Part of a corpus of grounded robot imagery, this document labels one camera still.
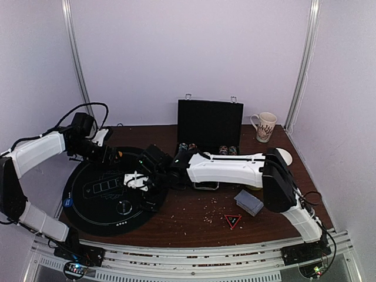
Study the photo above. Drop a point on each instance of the yellow-green bowl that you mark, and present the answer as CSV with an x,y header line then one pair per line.
x,y
254,188

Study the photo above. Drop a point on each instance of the right outer poker chip row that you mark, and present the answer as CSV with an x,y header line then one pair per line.
x,y
233,150

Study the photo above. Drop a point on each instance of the left aluminium frame post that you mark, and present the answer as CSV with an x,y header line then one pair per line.
x,y
77,66

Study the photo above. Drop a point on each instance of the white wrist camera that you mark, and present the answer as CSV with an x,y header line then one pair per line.
x,y
136,181
99,137

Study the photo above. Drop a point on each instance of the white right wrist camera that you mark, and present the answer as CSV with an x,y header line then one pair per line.
x,y
136,181

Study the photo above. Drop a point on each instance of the round black poker mat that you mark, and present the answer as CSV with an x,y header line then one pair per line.
x,y
96,190

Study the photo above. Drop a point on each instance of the left inner poker chip row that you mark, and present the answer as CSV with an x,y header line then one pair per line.
x,y
192,146

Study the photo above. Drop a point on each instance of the white and orange bowl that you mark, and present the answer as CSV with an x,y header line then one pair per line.
x,y
286,156

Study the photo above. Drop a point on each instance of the left green circuit board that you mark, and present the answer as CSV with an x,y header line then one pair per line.
x,y
74,271

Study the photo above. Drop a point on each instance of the green circuit board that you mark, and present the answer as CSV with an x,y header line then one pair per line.
x,y
74,271
315,270

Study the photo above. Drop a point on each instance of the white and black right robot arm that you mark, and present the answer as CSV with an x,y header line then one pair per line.
x,y
268,171

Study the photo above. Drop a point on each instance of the aluminium frame post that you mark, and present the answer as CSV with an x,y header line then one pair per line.
x,y
308,50
77,66

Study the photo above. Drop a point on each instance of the blue small blind button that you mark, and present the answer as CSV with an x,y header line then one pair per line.
x,y
67,202

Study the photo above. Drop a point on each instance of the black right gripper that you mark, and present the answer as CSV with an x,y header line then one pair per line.
x,y
153,191

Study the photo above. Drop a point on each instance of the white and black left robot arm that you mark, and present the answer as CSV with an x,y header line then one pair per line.
x,y
28,173

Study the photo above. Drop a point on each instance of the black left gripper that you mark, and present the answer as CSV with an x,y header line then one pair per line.
x,y
101,158

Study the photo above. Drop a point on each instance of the right aluminium frame post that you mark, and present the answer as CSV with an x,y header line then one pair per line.
x,y
308,50

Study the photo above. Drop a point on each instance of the aluminium front rail base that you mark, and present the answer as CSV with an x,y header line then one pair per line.
x,y
245,262

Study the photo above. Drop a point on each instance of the grey card deck box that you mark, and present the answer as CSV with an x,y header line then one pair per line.
x,y
248,202

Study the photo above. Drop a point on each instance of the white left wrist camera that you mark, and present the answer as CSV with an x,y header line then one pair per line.
x,y
99,137

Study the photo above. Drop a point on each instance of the right green circuit board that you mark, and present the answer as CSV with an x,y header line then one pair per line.
x,y
315,270

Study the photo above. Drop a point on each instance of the left outer poker chip row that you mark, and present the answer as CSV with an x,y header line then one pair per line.
x,y
183,146

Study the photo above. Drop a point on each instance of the clear black round button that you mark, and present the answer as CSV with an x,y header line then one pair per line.
x,y
124,207

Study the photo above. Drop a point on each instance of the black poker chip case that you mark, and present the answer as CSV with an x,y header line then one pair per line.
x,y
209,125

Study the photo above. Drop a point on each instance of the cream patterned mug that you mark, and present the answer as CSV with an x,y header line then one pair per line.
x,y
264,124

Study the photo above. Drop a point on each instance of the red and black triangle card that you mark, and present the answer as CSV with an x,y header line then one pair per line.
x,y
232,220

